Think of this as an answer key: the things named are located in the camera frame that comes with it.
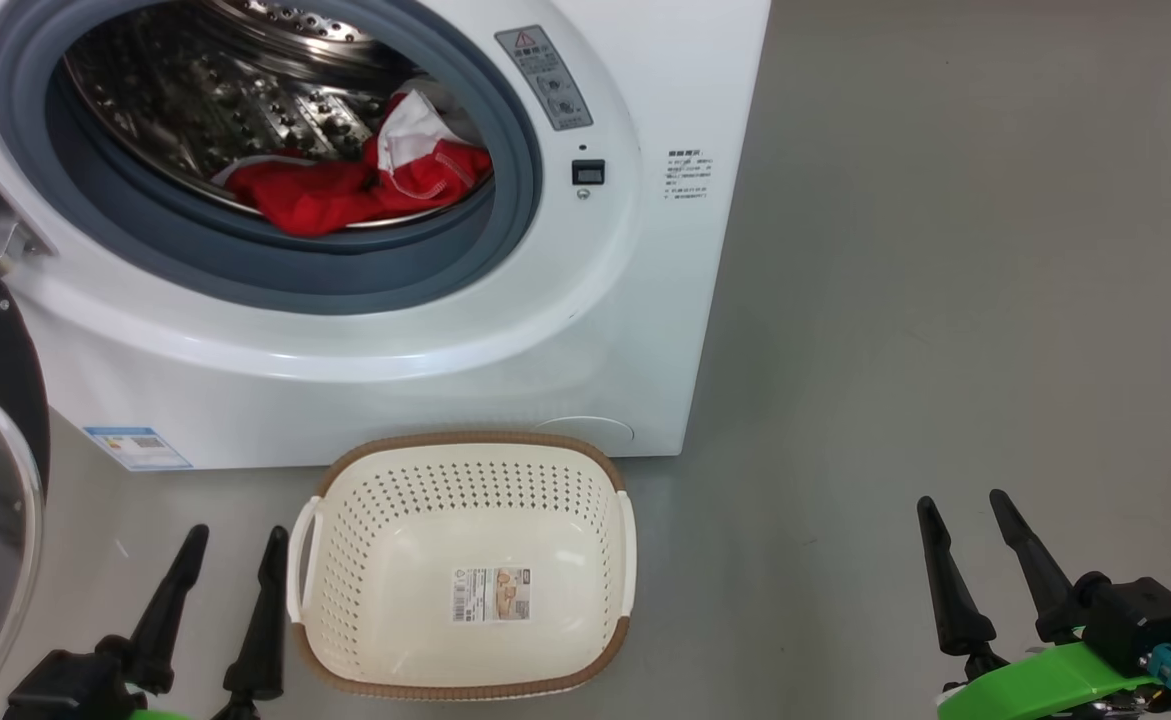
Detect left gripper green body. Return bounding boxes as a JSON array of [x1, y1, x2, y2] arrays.
[[130, 695, 261, 720]]

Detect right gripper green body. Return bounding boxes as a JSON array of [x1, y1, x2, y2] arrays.
[[935, 640, 1164, 720]]

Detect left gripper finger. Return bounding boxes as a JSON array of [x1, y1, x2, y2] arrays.
[[125, 524, 211, 696], [223, 526, 291, 701]]

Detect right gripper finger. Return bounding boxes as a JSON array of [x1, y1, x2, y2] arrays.
[[990, 489, 1086, 643], [917, 496, 998, 656]]

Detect red and white garment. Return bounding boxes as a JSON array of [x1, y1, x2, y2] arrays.
[[213, 90, 494, 238]]

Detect cream basket with brown rim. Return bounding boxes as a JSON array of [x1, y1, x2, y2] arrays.
[[287, 432, 638, 701]]

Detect printed food package label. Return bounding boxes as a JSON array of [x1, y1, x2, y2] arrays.
[[451, 566, 533, 623]]

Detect white washing machine body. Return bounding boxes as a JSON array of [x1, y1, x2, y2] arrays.
[[0, 0, 773, 471]]

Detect blue energy label sticker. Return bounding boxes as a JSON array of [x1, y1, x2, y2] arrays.
[[83, 426, 193, 471]]

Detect grey warning label sticker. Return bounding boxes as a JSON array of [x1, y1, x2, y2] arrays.
[[495, 25, 594, 132]]

